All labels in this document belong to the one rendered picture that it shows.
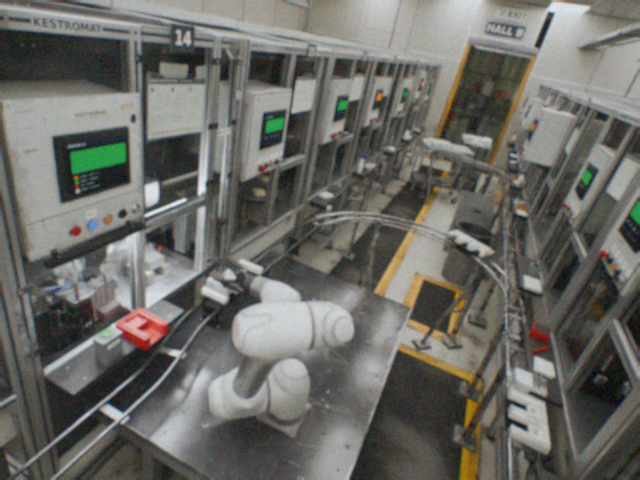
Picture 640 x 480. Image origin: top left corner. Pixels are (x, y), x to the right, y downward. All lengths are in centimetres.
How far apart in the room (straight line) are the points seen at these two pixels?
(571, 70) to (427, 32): 289
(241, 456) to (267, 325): 78
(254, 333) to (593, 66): 907
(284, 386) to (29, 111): 118
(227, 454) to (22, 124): 126
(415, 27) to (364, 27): 114
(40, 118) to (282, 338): 86
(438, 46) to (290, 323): 887
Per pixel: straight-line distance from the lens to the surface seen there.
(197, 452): 170
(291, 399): 163
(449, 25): 959
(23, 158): 129
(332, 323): 104
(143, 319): 179
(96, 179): 141
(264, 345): 102
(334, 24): 1023
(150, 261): 200
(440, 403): 309
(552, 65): 952
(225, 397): 155
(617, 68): 968
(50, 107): 130
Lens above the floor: 211
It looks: 27 degrees down
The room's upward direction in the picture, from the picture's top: 12 degrees clockwise
